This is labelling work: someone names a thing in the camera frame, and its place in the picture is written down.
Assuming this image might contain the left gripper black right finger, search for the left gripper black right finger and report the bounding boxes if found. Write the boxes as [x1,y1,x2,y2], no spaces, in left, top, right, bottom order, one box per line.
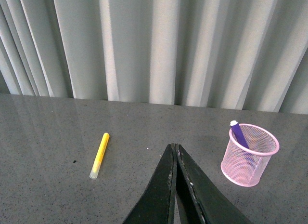
[177,145,251,224]

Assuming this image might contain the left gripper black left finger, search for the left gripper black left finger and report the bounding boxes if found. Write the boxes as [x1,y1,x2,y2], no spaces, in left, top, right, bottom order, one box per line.
[123,144,177,224]

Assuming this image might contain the purple marker pen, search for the purple marker pen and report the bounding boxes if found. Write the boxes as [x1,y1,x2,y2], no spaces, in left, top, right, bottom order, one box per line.
[230,120,256,167]

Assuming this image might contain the pink mesh pen cup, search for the pink mesh pen cup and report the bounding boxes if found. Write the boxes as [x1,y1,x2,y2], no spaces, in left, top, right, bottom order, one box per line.
[220,120,280,187]

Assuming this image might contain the yellow marker pen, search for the yellow marker pen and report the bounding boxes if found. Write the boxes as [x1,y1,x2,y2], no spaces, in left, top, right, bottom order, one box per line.
[89,132,110,179]

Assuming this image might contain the grey pleated curtain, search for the grey pleated curtain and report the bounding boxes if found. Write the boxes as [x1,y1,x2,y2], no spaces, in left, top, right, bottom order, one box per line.
[0,0,308,114]

